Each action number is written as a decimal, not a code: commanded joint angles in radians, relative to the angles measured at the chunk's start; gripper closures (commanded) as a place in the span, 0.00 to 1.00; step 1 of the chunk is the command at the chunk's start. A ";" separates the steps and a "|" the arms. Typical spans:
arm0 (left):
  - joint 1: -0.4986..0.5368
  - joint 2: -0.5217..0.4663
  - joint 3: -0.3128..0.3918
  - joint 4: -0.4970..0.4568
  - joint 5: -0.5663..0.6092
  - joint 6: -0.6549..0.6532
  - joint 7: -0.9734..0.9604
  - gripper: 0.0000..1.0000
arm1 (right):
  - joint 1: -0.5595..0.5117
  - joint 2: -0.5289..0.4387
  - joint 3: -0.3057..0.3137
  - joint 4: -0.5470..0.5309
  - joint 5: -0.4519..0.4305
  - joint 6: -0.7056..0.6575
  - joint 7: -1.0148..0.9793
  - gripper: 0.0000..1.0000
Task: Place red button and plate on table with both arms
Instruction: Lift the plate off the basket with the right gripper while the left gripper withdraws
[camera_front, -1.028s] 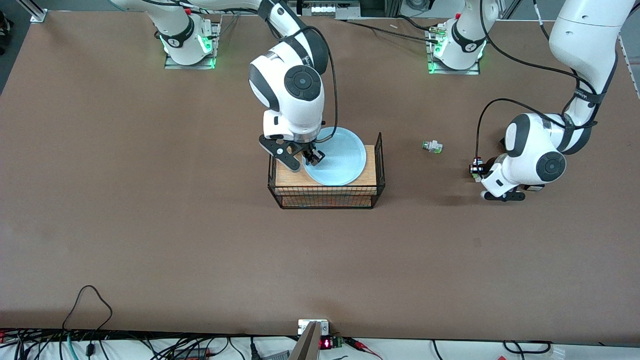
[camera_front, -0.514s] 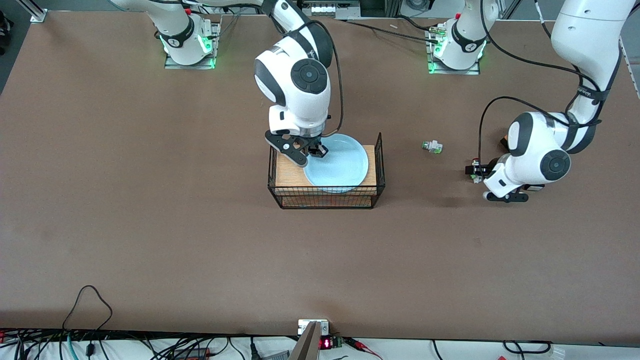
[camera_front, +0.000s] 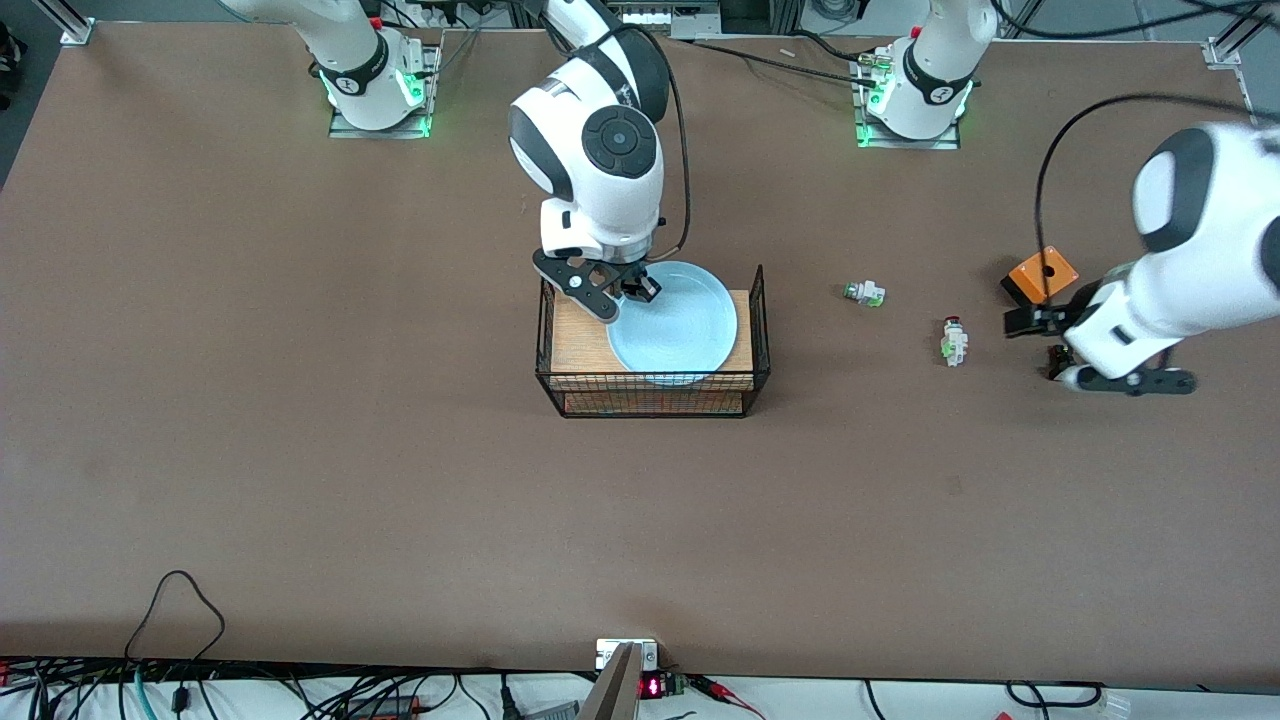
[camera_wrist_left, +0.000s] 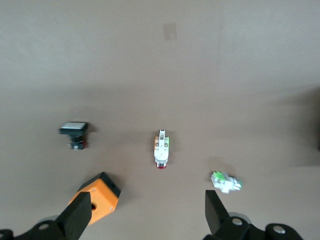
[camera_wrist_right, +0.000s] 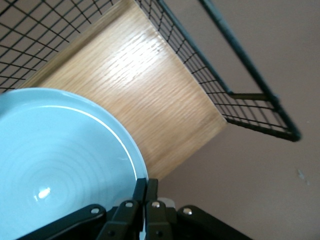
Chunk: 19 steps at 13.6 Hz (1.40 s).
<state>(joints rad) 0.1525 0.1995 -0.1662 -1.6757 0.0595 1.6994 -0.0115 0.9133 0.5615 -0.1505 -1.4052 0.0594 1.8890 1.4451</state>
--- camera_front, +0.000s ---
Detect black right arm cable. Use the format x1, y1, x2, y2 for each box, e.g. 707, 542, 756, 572
590, 25, 693, 259

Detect grey metal bar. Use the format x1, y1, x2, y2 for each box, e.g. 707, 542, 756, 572
577, 643, 643, 720

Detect aluminium corner profile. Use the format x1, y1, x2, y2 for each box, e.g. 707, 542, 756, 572
1203, 0, 1280, 71
35, 0, 96, 47

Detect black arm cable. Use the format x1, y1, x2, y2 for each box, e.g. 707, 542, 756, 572
1035, 95, 1253, 303
590, 25, 693, 259

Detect black flat loop cable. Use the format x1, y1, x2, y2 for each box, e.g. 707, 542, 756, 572
1005, 680, 1106, 709

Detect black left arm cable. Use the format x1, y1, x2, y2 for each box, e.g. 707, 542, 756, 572
1035, 95, 1253, 303

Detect black wire rack wooden shelf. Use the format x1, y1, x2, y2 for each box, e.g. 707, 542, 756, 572
535, 264, 772, 420

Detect long black table cable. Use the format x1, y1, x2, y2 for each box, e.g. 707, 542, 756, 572
690, 38, 881, 87

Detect red probe leads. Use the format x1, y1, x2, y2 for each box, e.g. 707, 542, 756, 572
690, 675, 766, 720

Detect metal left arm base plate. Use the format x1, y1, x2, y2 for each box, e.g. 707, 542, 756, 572
850, 50, 963, 151

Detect small silver metal bracket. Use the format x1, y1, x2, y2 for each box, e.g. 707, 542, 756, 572
596, 639, 660, 673

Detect thin black looped cable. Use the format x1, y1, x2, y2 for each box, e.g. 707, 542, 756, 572
125, 570, 226, 666

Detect light blue plate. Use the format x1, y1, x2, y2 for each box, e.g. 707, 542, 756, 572
606, 261, 740, 389

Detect orange button enclosure box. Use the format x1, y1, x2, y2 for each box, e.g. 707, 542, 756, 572
1000, 245, 1081, 307

